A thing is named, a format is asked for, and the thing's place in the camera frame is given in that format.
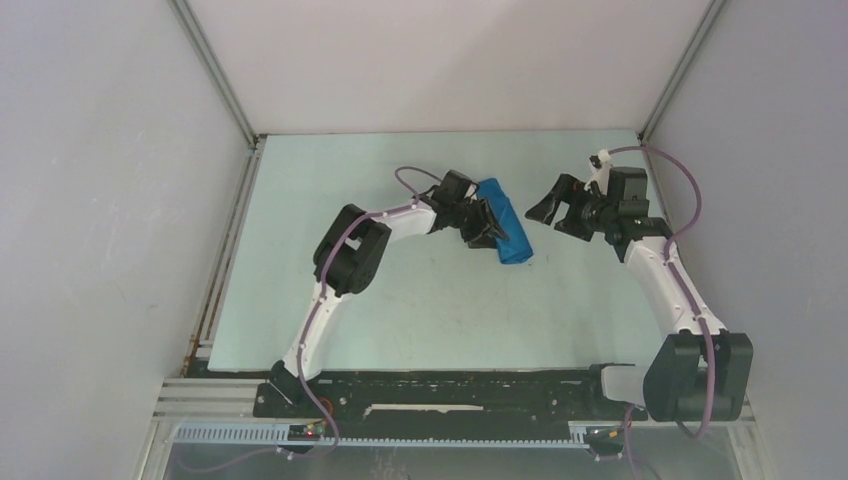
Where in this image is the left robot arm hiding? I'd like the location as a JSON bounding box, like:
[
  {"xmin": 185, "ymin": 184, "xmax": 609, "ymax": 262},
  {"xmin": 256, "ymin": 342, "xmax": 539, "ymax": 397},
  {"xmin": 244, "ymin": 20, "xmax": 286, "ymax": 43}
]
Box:
[{"xmin": 269, "ymin": 170, "xmax": 520, "ymax": 417}]

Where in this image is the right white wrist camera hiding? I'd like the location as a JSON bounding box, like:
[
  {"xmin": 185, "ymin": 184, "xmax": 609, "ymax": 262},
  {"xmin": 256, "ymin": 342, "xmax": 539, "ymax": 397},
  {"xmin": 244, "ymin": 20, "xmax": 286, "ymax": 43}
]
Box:
[{"xmin": 584, "ymin": 149, "xmax": 612, "ymax": 196}]

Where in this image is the white cable duct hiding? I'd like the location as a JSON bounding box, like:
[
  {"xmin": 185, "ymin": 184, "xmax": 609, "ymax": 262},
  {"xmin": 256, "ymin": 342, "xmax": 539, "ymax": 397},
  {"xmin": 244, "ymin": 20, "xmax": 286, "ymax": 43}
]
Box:
[{"xmin": 173, "ymin": 422, "xmax": 588, "ymax": 449}]

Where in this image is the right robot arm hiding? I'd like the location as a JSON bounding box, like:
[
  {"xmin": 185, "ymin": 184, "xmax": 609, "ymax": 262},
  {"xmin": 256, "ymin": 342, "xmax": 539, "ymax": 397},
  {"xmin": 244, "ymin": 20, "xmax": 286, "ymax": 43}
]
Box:
[{"xmin": 525, "ymin": 167, "xmax": 754, "ymax": 423}]

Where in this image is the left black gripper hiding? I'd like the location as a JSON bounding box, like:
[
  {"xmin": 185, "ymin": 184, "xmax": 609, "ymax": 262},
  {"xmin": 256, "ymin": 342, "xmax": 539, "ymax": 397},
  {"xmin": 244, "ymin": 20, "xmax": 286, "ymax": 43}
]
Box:
[{"xmin": 447, "ymin": 196, "xmax": 507, "ymax": 250}]

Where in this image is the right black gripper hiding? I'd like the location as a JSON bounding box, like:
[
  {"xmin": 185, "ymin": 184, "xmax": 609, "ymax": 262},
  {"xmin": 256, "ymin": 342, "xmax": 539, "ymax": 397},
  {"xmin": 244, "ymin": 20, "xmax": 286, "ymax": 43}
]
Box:
[{"xmin": 526, "ymin": 173, "xmax": 617, "ymax": 243}]

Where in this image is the left aluminium frame post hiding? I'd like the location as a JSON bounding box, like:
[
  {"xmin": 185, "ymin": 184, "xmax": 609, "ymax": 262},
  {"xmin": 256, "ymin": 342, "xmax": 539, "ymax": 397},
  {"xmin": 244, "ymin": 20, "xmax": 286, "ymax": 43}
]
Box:
[{"xmin": 169, "ymin": 0, "xmax": 265, "ymax": 360}]

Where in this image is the aluminium frame post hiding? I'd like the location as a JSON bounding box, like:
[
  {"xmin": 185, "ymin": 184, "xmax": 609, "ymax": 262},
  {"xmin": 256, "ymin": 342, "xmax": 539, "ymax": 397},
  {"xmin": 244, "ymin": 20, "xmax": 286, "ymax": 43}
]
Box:
[
  {"xmin": 638, "ymin": 0, "xmax": 730, "ymax": 142},
  {"xmin": 169, "ymin": 0, "xmax": 265, "ymax": 360}
]

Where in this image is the right aluminium frame post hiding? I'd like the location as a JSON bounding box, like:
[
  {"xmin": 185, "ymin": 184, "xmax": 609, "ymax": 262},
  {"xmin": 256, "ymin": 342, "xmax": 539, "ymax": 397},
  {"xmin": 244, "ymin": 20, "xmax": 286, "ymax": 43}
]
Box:
[{"xmin": 638, "ymin": 0, "xmax": 730, "ymax": 142}]

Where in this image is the blue cloth napkin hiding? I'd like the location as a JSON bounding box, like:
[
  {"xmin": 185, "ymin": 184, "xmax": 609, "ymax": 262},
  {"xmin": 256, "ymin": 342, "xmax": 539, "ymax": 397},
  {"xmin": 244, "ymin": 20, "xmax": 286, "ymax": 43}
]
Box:
[{"xmin": 478, "ymin": 178, "xmax": 534, "ymax": 265}]

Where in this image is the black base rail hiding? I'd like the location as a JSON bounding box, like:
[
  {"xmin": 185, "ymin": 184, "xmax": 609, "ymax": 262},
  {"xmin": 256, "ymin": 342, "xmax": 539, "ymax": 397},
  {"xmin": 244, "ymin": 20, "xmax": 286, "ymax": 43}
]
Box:
[{"xmin": 253, "ymin": 366, "xmax": 626, "ymax": 441}]

